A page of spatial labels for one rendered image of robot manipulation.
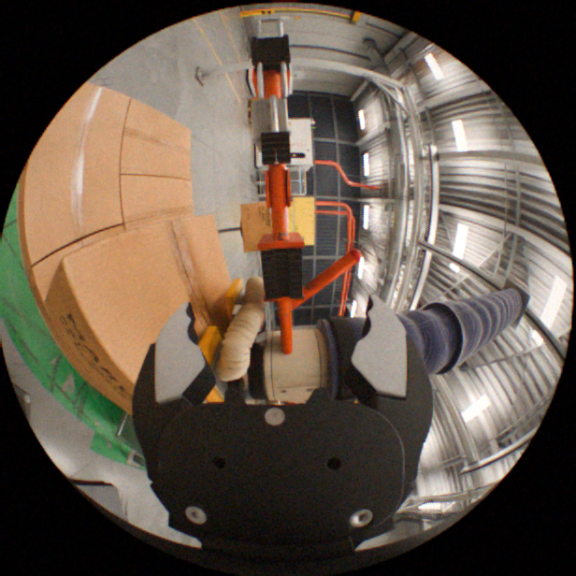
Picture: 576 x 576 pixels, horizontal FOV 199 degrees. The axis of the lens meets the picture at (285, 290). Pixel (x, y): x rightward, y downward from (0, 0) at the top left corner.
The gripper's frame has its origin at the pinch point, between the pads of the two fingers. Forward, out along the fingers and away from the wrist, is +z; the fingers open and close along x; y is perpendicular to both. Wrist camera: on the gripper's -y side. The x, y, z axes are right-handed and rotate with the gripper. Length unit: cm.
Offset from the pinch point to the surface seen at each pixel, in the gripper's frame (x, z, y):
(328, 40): 233, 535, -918
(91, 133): -58, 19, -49
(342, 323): 12.3, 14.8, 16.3
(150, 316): -17.1, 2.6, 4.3
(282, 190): 0.8, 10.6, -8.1
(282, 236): 0.6, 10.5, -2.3
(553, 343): 182, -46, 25
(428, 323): 35.9, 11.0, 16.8
